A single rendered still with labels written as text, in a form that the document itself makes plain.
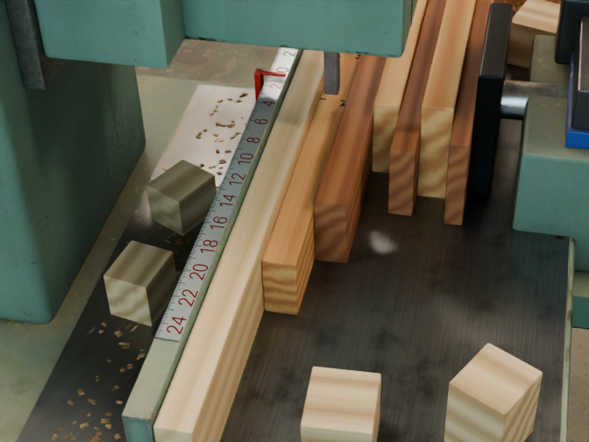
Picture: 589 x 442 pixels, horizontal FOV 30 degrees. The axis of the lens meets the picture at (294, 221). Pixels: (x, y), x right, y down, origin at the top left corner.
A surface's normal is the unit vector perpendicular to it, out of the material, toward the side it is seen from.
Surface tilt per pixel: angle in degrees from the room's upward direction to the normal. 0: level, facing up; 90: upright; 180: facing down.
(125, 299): 90
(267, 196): 0
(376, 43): 90
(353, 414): 0
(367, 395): 0
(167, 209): 90
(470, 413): 90
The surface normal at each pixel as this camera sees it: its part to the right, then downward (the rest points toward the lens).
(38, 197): 0.98, 0.11
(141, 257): -0.03, -0.76
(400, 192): -0.22, 0.64
